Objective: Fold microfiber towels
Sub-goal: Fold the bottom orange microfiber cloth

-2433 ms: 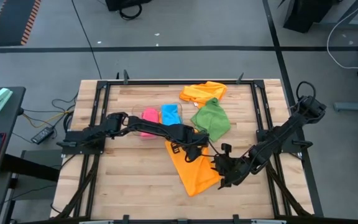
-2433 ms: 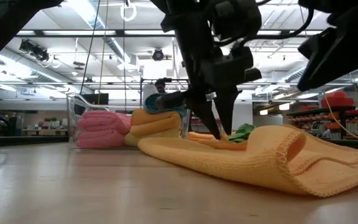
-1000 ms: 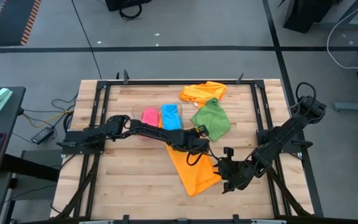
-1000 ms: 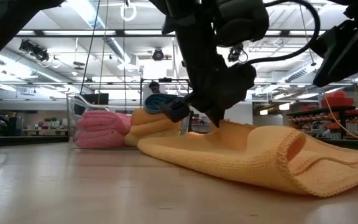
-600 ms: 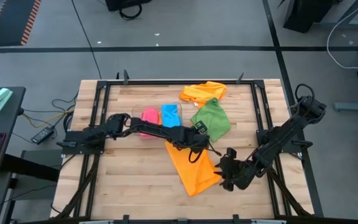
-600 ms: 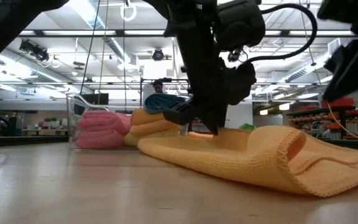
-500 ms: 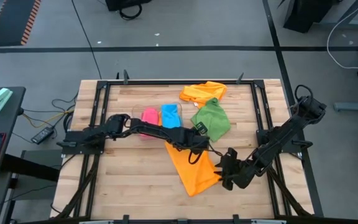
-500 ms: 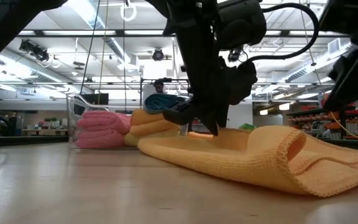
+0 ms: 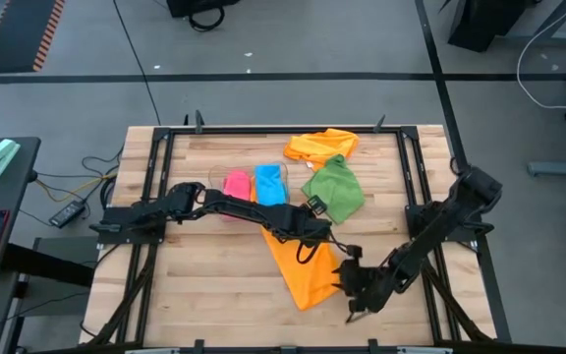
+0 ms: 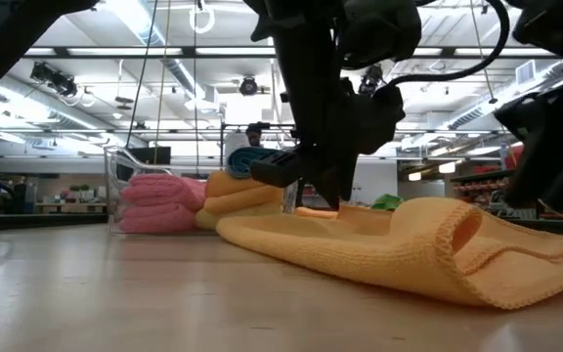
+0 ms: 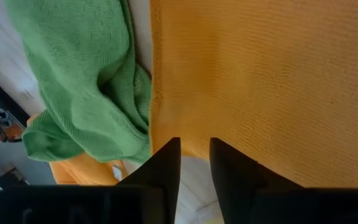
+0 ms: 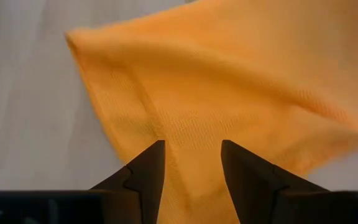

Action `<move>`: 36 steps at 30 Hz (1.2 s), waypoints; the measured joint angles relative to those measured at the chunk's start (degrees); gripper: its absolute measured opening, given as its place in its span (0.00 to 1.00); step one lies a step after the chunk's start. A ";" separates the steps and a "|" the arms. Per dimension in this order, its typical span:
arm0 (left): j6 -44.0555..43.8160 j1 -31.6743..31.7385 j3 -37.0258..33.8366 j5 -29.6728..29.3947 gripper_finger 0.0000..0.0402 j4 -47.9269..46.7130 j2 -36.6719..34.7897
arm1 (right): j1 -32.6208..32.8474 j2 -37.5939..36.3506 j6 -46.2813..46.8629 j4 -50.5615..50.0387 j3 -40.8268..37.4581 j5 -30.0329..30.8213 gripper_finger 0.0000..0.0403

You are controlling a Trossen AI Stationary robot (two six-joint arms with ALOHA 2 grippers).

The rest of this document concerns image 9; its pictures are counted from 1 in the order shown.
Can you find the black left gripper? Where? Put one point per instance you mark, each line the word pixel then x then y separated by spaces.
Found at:
pixel 302 223

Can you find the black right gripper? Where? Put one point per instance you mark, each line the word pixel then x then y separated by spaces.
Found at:
pixel 366 287

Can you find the orange microfiber towel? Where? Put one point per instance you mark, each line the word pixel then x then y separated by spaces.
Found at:
pixel 320 145
pixel 252 189
pixel 307 275

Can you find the green microfiber towel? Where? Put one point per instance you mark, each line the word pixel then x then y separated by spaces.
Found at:
pixel 337 192

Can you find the blue microfiber towel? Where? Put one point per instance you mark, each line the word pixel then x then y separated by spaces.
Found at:
pixel 269 186

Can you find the pink microfiber towel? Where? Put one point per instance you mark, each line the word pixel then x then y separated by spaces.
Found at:
pixel 238 186

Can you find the clear plastic bin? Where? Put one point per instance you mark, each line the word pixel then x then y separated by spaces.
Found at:
pixel 216 177

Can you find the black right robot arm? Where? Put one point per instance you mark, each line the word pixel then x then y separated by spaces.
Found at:
pixel 435 231

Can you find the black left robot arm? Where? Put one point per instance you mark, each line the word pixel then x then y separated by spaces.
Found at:
pixel 234 206

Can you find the black power adapter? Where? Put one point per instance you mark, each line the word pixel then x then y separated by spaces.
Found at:
pixel 67 213

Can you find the grey table foot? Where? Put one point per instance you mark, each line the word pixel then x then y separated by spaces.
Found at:
pixel 563 168

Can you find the black equipment on stand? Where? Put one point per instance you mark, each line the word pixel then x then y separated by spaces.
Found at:
pixel 484 19

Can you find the black orange-striped floor mat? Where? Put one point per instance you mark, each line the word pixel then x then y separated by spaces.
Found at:
pixel 15 34

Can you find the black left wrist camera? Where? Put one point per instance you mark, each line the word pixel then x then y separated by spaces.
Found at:
pixel 317 204

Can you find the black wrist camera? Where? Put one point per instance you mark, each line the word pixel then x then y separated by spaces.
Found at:
pixel 317 204
pixel 354 252

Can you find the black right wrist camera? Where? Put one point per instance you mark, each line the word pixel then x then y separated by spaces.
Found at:
pixel 354 252

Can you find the black frame clamp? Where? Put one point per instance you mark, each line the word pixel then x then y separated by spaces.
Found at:
pixel 373 345
pixel 379 124
pixel 199 345
pixel 198 123

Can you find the black aluminium table frame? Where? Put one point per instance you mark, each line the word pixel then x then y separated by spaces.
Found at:
pixel 283 130

